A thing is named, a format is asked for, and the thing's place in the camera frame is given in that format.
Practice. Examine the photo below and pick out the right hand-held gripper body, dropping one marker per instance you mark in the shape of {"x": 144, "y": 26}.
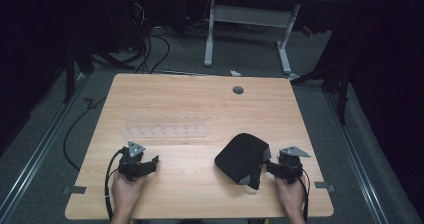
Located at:
{"x": 290, "y": 165}

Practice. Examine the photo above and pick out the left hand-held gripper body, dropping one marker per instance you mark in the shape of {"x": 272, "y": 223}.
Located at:
{"x": 130, "y": 162}

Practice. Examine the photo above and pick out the black cloth with grey patches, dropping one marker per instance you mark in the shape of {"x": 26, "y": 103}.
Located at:
{"x": 241, "y": 159}

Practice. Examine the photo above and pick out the person's right hand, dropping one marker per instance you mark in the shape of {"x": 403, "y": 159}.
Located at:
{"x": 290, "y": 197}

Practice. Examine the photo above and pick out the person's left hand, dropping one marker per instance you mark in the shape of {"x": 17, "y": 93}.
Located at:
{"x": 126, "y": 192}

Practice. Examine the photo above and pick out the clear plastic rack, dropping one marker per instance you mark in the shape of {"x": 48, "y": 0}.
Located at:
{"x": 165, "y": 126}

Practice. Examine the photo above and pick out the grey tape strip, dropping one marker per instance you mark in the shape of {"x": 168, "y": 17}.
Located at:
{"x": 324, "y": 186}
{"x": 75, "y": 190}

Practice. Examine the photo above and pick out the black metal stand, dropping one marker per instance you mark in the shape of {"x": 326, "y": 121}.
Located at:
{"x": 71, "y": 74}
{"x": 336, "y": 80}

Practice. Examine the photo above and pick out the white paper scrap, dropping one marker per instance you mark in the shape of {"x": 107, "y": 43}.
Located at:
{"x": 235, "y": 73}

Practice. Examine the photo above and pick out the metal floor rail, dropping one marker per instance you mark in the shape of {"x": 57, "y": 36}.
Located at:
{"x": 353, "y": 157}
{"x": 36, "y": 150}

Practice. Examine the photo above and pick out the white desk with metal frame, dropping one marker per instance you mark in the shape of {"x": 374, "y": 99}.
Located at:
{"x": 246, "y": 15}

